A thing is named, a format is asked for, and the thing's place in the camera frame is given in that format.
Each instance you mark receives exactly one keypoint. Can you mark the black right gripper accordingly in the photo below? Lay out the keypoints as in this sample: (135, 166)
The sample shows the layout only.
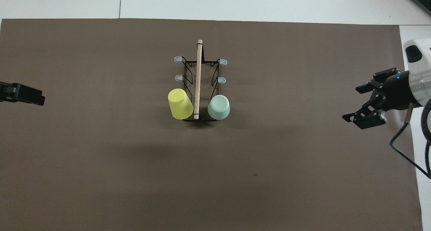
(397, 93)

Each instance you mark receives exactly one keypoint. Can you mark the brown table mat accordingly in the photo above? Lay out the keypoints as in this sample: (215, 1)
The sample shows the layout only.
(134, 173)

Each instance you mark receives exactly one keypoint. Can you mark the yellow plastic cup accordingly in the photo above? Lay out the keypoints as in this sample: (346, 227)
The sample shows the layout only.
(180, 104)

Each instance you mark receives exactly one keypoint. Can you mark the pale green plastic cup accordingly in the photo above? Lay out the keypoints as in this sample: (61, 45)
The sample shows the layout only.
(219, 108)

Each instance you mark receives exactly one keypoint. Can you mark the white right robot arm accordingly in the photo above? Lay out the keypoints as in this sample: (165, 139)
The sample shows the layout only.
(421, 76)

